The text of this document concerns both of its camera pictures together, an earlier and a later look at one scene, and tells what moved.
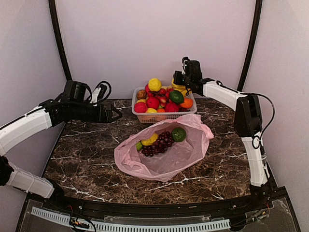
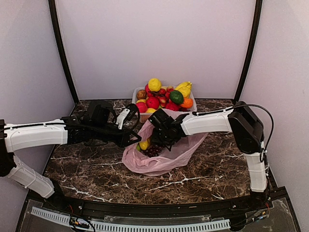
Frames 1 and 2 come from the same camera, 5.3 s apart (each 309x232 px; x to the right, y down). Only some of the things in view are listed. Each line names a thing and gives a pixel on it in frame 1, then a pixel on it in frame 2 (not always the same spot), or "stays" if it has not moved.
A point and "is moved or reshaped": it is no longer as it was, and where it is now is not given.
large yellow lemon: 154,84 stays
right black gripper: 177,79 -> 155,138
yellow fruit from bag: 183,88 is moved or reshaped
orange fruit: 188,104 stays
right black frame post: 258,12 stays
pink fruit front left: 140,107 stays
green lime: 176,96 stays
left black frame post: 52,8 stays
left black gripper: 107,118 -> 124,141
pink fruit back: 147,88 stays
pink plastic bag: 175,160 is moved or reshaped
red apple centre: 152,102 stays
